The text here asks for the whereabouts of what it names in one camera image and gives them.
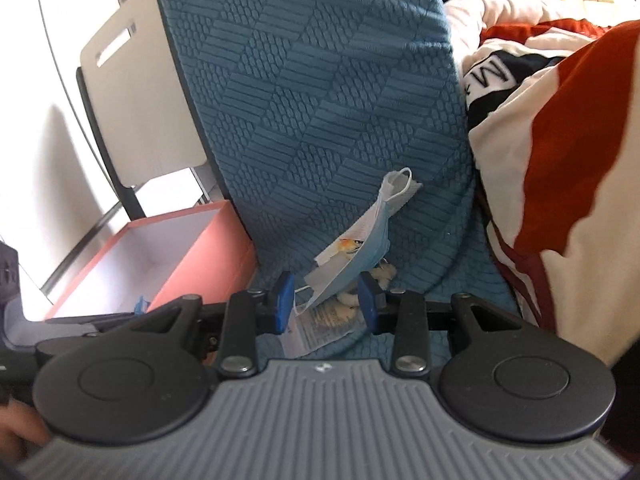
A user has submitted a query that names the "blue surgical face mask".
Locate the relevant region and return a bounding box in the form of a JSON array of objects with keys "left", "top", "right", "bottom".
[{"left": 295, "top": 167, "right": 422, "bottom": 314}]

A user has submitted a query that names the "person's hand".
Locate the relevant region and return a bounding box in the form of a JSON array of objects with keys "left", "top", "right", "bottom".
[{"left": 0, "top": 399, "right": 51, "bottom": 463}]

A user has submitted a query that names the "clear printed plastic bag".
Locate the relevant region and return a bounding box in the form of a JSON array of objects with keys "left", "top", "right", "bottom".
[{"left": 279, "top": 300, "right": 366, "bottom": 359}]

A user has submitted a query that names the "orange storage box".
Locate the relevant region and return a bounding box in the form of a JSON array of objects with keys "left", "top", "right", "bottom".
[{"left": 46, "top": 200, "right": 257, "bottom": 320}]

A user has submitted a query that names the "blue textured sofa cover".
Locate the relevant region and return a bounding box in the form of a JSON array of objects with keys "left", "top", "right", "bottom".
[{"left": 157, "top": 0, "right": 522, "bottom": 366}]

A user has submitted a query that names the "white chair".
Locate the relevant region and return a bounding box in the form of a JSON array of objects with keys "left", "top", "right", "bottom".
[{"left": 76, "top": 0, "right": 209, "bottom": 223}]

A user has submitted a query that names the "cream red black blanket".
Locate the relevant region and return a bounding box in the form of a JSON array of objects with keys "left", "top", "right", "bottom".
[{"left": 445, "top": 0, "right": 639, "bottom": 364}]

